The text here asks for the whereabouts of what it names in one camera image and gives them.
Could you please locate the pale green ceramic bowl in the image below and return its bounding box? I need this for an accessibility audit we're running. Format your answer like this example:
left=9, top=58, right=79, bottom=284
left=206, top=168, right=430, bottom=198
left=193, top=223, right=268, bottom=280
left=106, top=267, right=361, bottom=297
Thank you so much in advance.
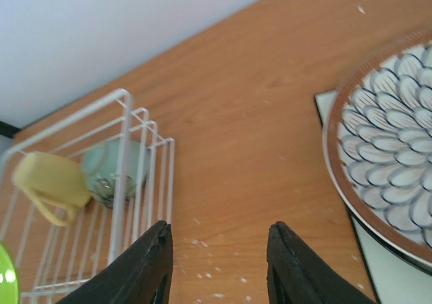
left=80, top=139, right=151, bottom=208

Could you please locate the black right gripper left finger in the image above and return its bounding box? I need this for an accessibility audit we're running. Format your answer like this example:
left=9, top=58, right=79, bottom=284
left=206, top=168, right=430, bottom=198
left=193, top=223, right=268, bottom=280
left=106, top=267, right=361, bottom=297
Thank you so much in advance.
left=60, top=220, right=173, bottom=304

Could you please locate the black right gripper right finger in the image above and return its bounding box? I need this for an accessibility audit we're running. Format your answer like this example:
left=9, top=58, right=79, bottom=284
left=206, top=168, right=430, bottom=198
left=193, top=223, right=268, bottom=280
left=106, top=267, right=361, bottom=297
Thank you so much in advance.
left=267, top=221, right=373, bottom=304

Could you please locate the yellow ceramic mug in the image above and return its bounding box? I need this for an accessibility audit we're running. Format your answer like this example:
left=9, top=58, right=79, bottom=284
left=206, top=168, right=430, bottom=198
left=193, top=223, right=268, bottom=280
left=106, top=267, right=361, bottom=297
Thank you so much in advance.
left=12, top=151, right=91, bottom=227

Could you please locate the black aluminium frame rail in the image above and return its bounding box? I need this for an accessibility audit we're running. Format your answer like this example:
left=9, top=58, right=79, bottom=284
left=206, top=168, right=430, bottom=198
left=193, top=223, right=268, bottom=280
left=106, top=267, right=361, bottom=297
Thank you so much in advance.
left=0, top=121, right=21, bottom=139

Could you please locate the white square plate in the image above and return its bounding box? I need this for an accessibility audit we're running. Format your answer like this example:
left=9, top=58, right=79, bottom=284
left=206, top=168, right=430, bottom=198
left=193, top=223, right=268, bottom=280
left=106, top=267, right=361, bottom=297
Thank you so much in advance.
left=314, top=91, right=432, bottom=304

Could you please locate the lime green plate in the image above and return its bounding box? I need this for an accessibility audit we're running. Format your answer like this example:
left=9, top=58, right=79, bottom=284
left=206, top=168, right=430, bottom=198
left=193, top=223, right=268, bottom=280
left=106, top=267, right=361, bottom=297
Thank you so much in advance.
left=0, top=243, right=20, bottom=304

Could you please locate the brown rimmed patterned plate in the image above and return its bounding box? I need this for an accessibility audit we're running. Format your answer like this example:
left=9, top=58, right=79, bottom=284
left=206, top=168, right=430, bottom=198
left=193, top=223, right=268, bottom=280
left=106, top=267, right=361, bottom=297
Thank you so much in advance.
left=323, top=27, right=431, bottom=273

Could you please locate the white wire dish rack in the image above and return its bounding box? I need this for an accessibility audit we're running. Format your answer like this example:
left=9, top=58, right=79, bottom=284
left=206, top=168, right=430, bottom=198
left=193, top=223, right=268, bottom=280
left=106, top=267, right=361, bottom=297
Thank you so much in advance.
left=1, top=89, right=176, bottom=303

